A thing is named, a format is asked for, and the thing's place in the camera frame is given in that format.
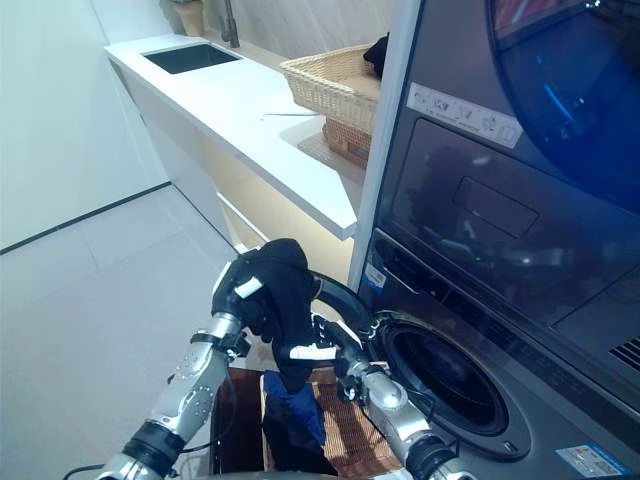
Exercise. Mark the robot left hand black white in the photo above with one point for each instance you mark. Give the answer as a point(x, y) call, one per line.
point(230, 295)

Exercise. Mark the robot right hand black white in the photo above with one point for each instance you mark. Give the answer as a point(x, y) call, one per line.
point(347, 347)

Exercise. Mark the black garment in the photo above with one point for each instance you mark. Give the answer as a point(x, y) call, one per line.
point(285, 300)

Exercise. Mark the robot left arm silver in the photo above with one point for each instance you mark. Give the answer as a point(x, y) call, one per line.
point(190, 390)

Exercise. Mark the robot right arm silver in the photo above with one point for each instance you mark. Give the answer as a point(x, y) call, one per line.
point(395, 405)

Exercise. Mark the round glass washing machine door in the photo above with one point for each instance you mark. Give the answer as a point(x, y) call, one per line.
point(345, 300)

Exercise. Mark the blue barcode sticker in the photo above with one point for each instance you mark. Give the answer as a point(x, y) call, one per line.
point(375, 274)

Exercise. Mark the brown wicker laundry basket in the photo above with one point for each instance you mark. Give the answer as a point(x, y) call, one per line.
point(355, 430)

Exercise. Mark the navy blue garment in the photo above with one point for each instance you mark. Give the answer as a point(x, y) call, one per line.
point(300, 425)

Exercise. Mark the dark brown tray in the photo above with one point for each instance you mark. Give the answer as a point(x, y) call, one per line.
point(240, 420)

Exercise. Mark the robot grey torso and legs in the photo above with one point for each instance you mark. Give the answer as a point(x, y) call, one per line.
point(280, 475)

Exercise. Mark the small brown wicker basket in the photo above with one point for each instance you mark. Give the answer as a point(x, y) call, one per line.
point(345, 140)

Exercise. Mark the light wicker basket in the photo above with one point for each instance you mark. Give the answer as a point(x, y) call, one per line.
point(320, 85)

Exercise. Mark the black inset sink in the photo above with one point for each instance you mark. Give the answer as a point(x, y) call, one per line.
point(192, 57)

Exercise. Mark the white pictogram sticker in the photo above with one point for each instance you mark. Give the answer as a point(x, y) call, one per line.
point(465, 115)

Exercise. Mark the dark tall faucet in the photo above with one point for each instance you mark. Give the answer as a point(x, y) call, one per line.
point(231, 27)

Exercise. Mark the blue white energy label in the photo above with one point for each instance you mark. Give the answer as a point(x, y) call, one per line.
point(592, 456)

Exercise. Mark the flower pot with white flowers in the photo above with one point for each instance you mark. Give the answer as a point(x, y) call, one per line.
point(192, 20)

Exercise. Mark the black cloth in light basket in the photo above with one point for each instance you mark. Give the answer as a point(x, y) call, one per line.
point(377, 55)

